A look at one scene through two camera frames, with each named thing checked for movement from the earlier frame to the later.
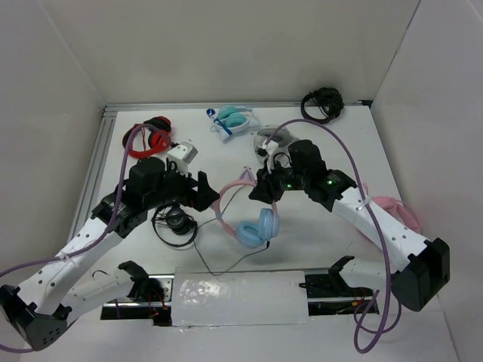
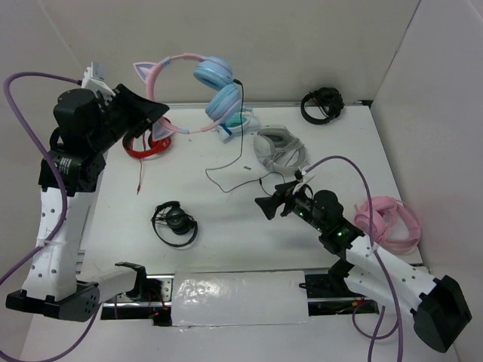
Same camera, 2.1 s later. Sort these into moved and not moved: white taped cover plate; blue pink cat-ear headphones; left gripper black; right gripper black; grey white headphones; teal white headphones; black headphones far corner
Moved: left gripper black; blue pink cat-ear headphones; right gripper black
Not moved: grey white headphones; teal white headphones; black headphones far corner; white taped cover plate
